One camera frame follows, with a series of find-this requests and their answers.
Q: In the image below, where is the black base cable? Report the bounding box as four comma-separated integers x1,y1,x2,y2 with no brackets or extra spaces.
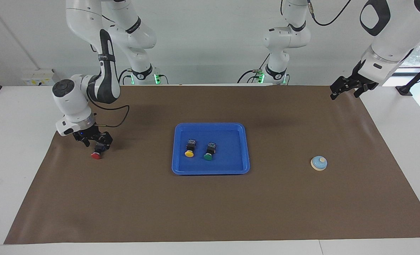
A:
237,53,271,84
117,68,134,86

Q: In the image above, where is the red push button switch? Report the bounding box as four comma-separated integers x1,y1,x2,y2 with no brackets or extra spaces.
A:
91,142,106,160

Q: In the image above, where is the black stand with base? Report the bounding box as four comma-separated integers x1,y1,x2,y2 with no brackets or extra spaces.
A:
395,57,420,96

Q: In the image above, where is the green push button switch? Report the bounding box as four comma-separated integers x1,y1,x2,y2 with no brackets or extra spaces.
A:
203,142,217,161

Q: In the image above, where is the blue plastic tray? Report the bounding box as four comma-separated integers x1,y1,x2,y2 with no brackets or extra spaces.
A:
171,123,250,176

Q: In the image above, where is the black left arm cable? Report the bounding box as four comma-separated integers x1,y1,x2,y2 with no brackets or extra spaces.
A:
280,0,351,26

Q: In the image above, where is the yellow push button switch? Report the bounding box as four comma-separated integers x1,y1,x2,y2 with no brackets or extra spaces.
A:
184,139,197,158

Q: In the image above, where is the light blue call bell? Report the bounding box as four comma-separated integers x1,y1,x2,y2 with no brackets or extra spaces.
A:
310,155,328,171

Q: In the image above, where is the white wall socket box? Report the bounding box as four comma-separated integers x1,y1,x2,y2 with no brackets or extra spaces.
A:
22,68,56,86

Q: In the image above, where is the brown table mat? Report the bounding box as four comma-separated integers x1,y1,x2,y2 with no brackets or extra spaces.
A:
4,85,420,245

